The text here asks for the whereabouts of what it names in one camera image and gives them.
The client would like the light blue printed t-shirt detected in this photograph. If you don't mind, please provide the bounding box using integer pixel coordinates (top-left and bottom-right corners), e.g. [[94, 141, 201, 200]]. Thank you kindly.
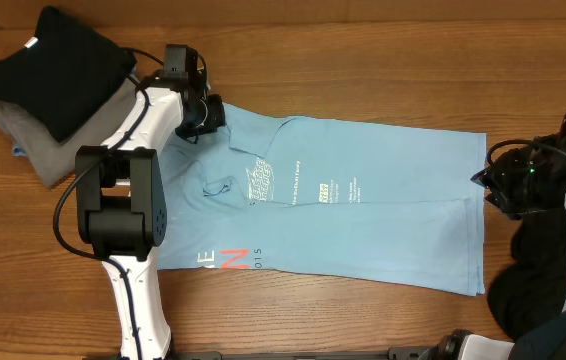
[[159, 105, 486, 296]]

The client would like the black garment at right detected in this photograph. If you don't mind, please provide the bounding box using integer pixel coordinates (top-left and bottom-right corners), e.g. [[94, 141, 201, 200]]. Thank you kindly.
[[487, 209, 566, 340]]

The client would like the folded black shirt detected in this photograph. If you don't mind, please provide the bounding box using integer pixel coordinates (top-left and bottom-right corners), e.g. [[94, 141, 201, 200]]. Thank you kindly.
[[0, 6, 136, 142]]

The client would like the folded grey shirt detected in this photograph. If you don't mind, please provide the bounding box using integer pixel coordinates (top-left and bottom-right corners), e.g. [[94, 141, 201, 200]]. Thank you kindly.
[[0, 80, 136, 188]]

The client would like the folded blue shirt under stack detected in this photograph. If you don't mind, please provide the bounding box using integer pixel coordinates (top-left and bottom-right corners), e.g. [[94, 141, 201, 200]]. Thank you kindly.
[[12, 143, 27, 157]]

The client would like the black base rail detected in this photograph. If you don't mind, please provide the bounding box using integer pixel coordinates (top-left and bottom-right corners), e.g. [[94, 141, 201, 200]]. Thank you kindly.
[[167, 346, 437, 360]]

